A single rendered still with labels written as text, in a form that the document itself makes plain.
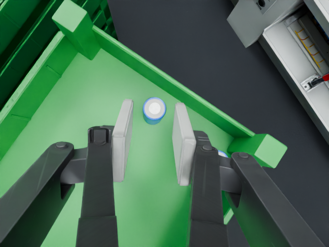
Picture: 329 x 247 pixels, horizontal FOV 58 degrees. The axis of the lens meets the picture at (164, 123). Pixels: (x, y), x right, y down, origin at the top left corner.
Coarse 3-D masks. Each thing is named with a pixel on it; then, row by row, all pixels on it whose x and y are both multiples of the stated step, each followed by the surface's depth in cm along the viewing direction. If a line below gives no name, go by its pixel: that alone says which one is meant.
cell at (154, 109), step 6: (144, 102) 23; (150, 102) 23; (156, 102) 23; (162, 102) 23; (144, 108) 23; (150, 108) 23; (156, 108) 23; (162, 108) 23; (144, 114) 23; (150, 114) 23; (156, 114) 23; (162, 114) 23; (150, 120) 24; (156, 120) 23
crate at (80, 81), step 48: (48, 48) 24; (96, 48) 28; (48, 96) 29; (96, 96) 29; (144, 96) 29; (192, 96) 25; (0, 144) 26; (48, 144) 29; (144, 144) 29; (240, 144) 26; (0, 192) 28; (144, 192) 29; (48, 240) 28; (144, 240) 29
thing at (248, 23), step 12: (240, 0) 69; (252, 0) 65; (288, 0) 55; (300, 0) 57; (240, 12) 72; (252, 12) 68; (276, 12) 60; (240, 24) 75; (252, 24) 71; (264, 24) 66; (240, 36) 79; (252, 36) 74
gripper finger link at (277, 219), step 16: (240, 160) 15; (256, 160) 15; (240, 176) 14; (256, 176) 14; (256, 192) 13; (272, 192) 13; (240, 208) 14; (256, 208) 12; (272, 208) 12; (288, 208) 12; (240, 224) 14; (256, 224) 12; (272, 224) 11; (288, 224) 11; (304, 224) 11; (256, 240) 12; (272, 240) 11; (288, 240) 10; (304, 240) 10; (320, 240) 10
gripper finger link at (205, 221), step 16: (208, 160) 15; (208, 176) 13; (192, 192) 12; (208, 192) 12; (192, 208) 11; (208, 208) 11; (192, 224) 10; (208, 224) 10; (224, 224) 10; (192, 240) 9; (208, 240) 9; (224, 240) 9
